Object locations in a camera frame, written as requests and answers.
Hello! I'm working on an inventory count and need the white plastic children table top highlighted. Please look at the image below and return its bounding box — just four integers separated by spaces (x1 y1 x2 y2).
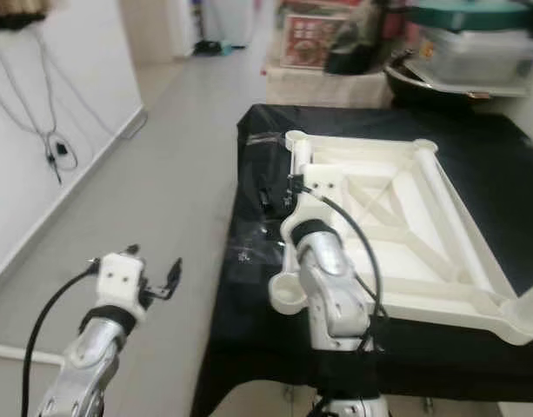
268 129 533 347

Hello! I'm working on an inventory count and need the crumpled clear tape patch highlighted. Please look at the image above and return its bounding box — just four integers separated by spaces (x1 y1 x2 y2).
236 228 280 266

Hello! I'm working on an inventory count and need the clear tape strip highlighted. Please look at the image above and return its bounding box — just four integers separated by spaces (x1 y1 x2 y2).
238 130 289 150

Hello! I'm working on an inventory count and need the black tablecloth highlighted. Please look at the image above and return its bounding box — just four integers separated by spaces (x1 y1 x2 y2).
192 103 533 417

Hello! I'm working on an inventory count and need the black power adapter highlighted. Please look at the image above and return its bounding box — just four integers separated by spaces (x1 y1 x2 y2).
50 143 71 166

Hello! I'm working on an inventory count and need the white towel cloth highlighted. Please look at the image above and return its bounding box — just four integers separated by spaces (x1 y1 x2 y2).
264 68 393 107

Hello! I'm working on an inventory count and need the teal head floor mop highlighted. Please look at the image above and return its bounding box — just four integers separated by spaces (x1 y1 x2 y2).
190 0 237 58

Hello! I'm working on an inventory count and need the clear storage box orange lid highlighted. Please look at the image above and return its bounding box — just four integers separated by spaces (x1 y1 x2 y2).
270 0 367 70

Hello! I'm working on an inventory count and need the red printed carton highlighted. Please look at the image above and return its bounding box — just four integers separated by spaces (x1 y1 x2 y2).
283 13 336 69

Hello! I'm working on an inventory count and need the white appliance cabinet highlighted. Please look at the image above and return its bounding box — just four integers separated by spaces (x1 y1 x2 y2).
201 0 250 49

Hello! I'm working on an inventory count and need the black plastic bag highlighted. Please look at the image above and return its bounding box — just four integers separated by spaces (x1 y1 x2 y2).
323 0 410 75

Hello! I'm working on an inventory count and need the black round wok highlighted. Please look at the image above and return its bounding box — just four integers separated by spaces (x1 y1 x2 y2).
383 56 528 109

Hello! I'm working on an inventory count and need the clear plastic container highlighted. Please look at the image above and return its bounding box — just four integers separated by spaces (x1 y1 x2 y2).
418 26 533 88

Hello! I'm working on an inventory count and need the dark green round pot lid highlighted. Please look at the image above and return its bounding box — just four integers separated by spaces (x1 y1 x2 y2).
410 0 532 31

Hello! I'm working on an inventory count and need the black wifi router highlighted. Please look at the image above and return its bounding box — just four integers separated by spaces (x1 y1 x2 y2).
0 0 41 23

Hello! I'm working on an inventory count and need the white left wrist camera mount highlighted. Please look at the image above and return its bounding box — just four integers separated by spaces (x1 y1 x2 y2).
97 252 147 314

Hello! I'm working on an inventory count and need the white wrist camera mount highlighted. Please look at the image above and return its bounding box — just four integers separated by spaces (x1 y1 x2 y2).
97 252 147 314
288 165 347 231

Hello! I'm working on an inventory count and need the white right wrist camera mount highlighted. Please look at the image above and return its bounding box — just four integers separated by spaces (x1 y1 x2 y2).
288 165 347 231

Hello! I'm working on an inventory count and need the long black wall cable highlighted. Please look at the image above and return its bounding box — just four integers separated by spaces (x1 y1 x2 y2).
31 26 147 140

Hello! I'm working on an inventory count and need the looped black wall cable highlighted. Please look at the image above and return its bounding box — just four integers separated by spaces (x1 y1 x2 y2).
0 35 80 183

